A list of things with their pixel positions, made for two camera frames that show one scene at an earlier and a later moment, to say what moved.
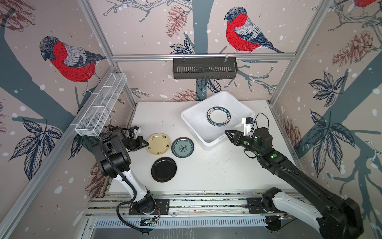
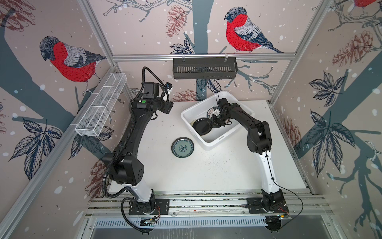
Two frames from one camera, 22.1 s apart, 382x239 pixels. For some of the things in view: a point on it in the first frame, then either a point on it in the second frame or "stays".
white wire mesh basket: [92, 121] stays
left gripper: [138, 145] to [167, 107]
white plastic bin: [206, 134] stays
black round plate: [163, 169] to [203, 126]
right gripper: [237, 138] to [215, 122]
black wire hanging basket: [205, 69] stays
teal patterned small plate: [182, 147] stays
